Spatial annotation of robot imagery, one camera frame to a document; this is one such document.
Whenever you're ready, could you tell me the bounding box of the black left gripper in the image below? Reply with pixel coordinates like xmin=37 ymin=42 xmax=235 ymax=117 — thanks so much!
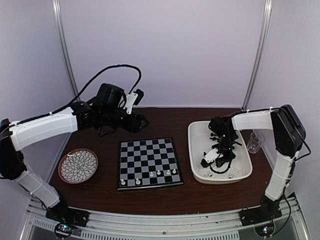
xmin=101 ymin=106 xmax=150 ymax=133

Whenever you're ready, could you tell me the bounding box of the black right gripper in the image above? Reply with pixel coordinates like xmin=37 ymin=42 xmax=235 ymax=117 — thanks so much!
xmin=212 ymin=131 xmax=237 ymax=168

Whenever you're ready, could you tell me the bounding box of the white rook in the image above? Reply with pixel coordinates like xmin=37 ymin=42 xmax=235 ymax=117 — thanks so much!
xmin=120 ymin=179 xmax=126 ymax=186

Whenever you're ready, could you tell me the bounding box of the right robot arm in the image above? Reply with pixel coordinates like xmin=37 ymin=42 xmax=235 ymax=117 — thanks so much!
xmin=200 ymin=104 xmax=306 ymax=221

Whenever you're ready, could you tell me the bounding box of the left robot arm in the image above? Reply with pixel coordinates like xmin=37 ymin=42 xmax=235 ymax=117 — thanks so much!
xmin=0 ymin=83 xmax=149 ymax=222

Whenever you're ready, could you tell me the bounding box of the pile of black chess pieces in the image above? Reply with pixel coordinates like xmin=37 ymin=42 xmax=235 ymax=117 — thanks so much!
xmin=209 ymin=132 xmax=220 ymax=142

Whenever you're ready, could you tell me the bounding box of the cluster of white chess pieces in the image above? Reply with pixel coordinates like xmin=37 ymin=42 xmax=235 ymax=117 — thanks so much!
xmin=195 ymin=167 xmax=244 ymax=179

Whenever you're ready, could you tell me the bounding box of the right circuit board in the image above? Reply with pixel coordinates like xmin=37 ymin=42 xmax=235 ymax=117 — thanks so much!
xmin=254 ymin=224 xmax=276 ymax=238

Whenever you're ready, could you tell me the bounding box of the circuit board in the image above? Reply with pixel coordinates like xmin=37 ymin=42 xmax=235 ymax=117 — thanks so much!
xmin=53 ymin=223 xmax=75 ymax=239
xmin=254 ymin=224 xmax=276 ymax=238

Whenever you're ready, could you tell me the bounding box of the left circuit board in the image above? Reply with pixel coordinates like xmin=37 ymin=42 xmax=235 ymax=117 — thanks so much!
xmin=53 ymin=223 xmax=75 ymax=239

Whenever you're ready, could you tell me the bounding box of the clear plastic cup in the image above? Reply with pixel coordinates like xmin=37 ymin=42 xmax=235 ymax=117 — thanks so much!
xmin=247 ymin=131 xmax=265 ymax=154

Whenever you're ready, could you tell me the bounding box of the white plastic tub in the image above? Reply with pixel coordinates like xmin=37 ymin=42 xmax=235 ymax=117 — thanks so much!
xmin=188 ymin=120 xmax=253 ymax=185

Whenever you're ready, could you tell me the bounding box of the black white chessboard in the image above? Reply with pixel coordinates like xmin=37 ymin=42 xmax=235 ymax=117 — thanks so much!
xmin=117 ymin=137 xmax=184 ymax=191

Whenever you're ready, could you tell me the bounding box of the patterned ceramic plate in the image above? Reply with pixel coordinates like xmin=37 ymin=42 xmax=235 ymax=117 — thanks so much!
xmin=58 ymin=148 xmax=98 ymax=184

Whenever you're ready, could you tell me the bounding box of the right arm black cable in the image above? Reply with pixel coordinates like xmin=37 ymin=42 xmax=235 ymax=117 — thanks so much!
xmin=209 ymin=163 xmax=233 ymax=175

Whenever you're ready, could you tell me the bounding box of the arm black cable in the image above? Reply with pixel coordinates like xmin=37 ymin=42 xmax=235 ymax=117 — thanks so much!
xmin=0 ymin=64 xmax=142 ymax=131
xmin=209 ymin=163 xmax=233 ymax=175

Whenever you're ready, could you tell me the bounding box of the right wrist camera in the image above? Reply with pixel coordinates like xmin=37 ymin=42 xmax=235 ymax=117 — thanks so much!
xmin=200 ymin=149 xmax=219 ymax=168

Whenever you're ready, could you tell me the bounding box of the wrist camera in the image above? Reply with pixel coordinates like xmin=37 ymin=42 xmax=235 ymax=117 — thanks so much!
xmin=124 ymin=89 xmax=144 ymax=115
xmin=200 ymin=149 xmax=219 ymax=168

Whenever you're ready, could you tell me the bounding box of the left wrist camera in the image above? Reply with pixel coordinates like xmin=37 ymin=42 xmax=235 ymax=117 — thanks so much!
xmin=124 ymin=89 xmax=144 ymax=115

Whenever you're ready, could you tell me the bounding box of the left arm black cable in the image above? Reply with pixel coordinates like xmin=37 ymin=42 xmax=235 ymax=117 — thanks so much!
xmin=0 ymin=64 xmax=142 ymax=131

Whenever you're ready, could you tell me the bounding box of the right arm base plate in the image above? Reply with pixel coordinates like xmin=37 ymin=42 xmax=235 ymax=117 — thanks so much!
xmin=238 ymin=207 xmax=283 ymax=227

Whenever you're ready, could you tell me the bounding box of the aluminium front rail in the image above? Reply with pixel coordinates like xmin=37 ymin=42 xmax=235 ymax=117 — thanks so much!
xmin=19 ymin=196 xmax=307 ymax=240

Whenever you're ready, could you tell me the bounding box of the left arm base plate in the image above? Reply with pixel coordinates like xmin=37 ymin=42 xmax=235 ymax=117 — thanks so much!
xmin=45 ymin=204 xmax=90 ymax=227

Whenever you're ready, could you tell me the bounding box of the left aluminium frame post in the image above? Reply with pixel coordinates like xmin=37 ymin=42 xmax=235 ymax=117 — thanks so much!
xmin=52 ymin=0 xmax=81 ymax=102

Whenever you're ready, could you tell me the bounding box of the aluminium frame post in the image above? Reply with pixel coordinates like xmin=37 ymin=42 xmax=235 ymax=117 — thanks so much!
xmin=52 ymin=0 xmax=81 ymax=102
xmin=241 ymin=0 xmax=273 ymax=110

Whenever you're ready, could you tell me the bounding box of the right aluminium frame post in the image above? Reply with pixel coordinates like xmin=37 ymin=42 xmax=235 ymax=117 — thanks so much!
xmin=241 ymin=0 xmax=273 ymax=110

